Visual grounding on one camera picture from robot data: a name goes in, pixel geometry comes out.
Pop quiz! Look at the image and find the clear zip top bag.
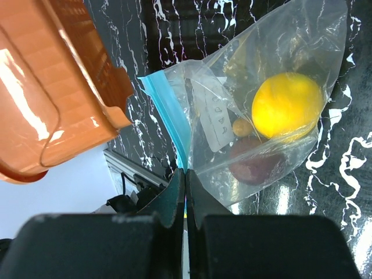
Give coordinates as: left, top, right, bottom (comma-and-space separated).
141, 1, 348, 206

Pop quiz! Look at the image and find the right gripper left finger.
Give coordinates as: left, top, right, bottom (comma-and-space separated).
140, 169, 185, 278

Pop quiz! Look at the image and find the yellow lemon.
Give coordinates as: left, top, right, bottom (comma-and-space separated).
252, 73, 324, 142

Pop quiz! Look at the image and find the small brown nut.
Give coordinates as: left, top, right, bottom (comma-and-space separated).
232, 118, 253, 137

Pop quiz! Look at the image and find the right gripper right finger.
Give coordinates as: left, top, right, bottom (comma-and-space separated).
185, 169, 232, 278

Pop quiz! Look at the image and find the aluminium frame rail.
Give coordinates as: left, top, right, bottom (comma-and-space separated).
103, 149, 169, 194

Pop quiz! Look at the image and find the dark red plum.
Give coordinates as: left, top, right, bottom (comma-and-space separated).
229, 137, 285, 186

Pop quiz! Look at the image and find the orange plastic basket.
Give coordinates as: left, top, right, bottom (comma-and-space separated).
1, 1, 133, 184

